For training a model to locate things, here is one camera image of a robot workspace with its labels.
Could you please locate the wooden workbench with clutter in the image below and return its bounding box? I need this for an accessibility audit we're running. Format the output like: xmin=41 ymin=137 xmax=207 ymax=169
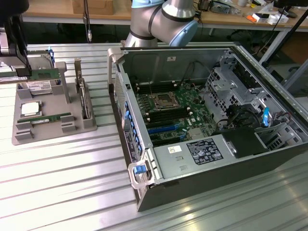
xmin=198 ymin=0 xmax=308 ymax=64

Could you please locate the grey parts rack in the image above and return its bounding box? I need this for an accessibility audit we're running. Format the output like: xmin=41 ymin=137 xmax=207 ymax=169
xmin=11 ymin=57 xmax=98 ymax=147

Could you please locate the metal drive cage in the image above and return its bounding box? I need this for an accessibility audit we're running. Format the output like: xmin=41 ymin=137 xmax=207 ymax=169
xmin=204 ymin=50 xmax=301 ymax=151

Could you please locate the silver chipset heatsink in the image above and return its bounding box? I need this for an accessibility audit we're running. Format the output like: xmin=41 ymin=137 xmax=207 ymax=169
xmin=187 ymin=128 xmax=203 ymax=141

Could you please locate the graphics card with bracket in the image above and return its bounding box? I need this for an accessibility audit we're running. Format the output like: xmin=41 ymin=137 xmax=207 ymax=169
xmin=74 ymin=58 xmax=92 ymax=121

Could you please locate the blue expansion slot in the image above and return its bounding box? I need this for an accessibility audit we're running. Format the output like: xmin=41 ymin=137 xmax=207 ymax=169
xmin=147 ymin=124 xmax=179 ymax=135

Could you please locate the silver hard disk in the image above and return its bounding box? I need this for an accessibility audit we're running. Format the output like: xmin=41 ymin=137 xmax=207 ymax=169
xmin=24 ymin=51 xmax=54 ymax=95

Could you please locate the black RAM slot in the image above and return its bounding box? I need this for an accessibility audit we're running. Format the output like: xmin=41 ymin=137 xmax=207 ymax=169
xmin=145 ymin=106 xmax=190 ymax=117
xmin=147 ymin=111 xmax=193 ymax=124
xmin=135 ymin=81 xmax=177 ymax=89
xmin=136 ymin=84 xmax=178 ymax=94

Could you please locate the grey power supply unit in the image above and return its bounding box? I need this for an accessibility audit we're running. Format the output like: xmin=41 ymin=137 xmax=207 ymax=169
xmin=152 ymin=134 xmax=239 ymax=180

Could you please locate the blue drive bay clip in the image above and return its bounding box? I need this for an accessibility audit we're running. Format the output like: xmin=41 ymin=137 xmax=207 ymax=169
xmin=262 ymin=107 xmax=270 ymax=127

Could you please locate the orange and white box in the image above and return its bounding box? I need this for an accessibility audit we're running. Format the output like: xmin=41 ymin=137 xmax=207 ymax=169
xmin=246 ymin=13 xmax=270 ymax=24

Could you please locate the grey metal cabinet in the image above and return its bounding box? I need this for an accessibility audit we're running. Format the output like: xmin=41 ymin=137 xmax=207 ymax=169
xmin=264 ymin=60 xmax=308 ymax=97

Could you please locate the cardboard box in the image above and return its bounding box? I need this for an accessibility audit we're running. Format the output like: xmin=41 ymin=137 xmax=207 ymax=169
xmin=72 ymin=0 xmax=114 ymax=15

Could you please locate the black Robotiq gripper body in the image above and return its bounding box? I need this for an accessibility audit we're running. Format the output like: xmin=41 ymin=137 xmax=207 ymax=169
xmin=0 ymin=0 xmax=30 ymax=25

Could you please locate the open black PC case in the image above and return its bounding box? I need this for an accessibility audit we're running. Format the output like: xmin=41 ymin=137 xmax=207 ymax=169
xmin=107 ymin=42 xmax=308 ymax=212

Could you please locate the CPU socket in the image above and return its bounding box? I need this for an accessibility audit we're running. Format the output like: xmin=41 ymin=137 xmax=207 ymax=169
xmin=153 ymin=92 xmax=180 ymax=110

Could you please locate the green motherboard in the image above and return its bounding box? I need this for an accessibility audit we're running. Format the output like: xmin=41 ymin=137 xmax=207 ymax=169
xmin=135 ymin=80 xmax=217 ymax=148

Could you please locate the black internal wire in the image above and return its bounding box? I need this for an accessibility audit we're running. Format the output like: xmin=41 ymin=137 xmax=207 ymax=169
xmin=181 ymin=61 xmax=210 ymax=85

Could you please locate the black tripod pole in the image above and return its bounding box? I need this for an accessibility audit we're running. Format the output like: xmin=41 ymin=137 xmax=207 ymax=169
xmin=285 ymin=9 xmax=308 ymax=46

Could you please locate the black hanging cable with connector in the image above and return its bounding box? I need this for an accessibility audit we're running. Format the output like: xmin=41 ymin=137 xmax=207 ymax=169
xmin=82 ymin=0 xmax=94 ymax=43

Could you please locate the green RAM stick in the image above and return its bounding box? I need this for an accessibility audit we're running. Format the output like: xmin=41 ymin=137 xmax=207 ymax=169
xmin=0 ymin=68 xmax=60 ymax=84
xmin=17 ymin=112 xmax=72 ymax=124

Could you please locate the black plastic shroud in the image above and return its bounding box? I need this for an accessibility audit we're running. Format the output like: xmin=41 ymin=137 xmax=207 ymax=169
xmin=213 ymin=127 xmax=270 ymax=159

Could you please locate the black expansion slot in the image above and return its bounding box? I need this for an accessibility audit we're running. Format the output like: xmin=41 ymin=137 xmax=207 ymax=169
xmin=150 ymin=134 xmax=181 ymax=146

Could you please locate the silver CPU chip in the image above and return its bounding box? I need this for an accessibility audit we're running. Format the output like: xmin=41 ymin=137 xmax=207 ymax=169
xmin=19 ymin=101 xmax=42 ymax=118

